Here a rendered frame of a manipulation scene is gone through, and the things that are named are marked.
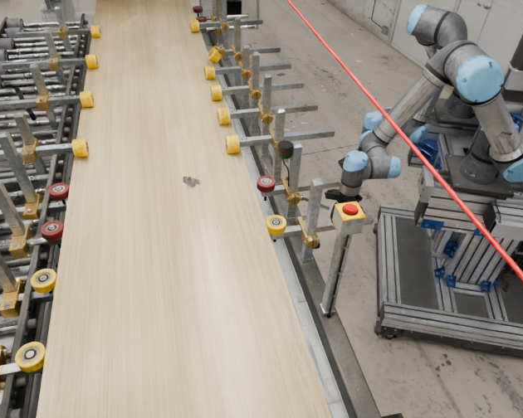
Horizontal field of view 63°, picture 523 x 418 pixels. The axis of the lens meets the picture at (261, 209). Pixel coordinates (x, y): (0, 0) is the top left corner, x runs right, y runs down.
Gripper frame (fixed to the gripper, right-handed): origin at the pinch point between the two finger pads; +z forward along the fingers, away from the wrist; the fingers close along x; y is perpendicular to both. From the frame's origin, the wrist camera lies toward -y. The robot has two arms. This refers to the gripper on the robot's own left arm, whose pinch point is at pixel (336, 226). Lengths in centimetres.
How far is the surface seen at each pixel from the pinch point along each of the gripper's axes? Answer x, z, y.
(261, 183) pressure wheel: -11.7, -1.9, -35.7
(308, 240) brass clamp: -12.0, 3.0, -2.4
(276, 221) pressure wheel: -19.9, -2.4, -12.9
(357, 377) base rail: -27, 19, 45
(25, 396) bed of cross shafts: -119, 18, -8
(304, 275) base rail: -15.3, 18.7, 1.5
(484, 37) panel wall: 303, 29, -130
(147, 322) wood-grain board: -79, -1, 0
